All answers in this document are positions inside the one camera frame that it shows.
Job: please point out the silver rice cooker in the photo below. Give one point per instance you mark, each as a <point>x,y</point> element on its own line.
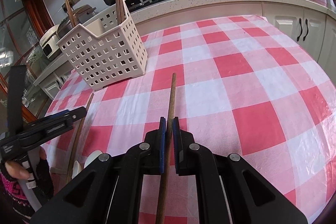
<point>80,15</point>

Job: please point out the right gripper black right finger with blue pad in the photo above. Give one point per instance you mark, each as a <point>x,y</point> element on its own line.
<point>190,157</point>

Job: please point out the white speckled rice spoon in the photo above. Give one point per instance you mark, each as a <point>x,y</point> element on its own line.
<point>91,157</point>

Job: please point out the wall power outlet with plug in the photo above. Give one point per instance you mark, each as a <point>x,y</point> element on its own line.
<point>72,3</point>

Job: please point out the person's left hand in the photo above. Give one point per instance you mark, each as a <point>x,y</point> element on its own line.
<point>17,171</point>

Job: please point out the white small cooker appliance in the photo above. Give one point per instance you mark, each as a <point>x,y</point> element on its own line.
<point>48,43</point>

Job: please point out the red white checkered tablecloth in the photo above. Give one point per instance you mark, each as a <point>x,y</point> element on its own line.
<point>242,87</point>

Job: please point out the white perforated utensil basket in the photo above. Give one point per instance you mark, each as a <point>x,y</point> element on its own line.
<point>104,52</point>

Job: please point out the wooden framed glass door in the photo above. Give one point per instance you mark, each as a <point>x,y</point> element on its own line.
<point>23,23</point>

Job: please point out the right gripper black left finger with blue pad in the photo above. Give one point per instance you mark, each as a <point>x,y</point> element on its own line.
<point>148,157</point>

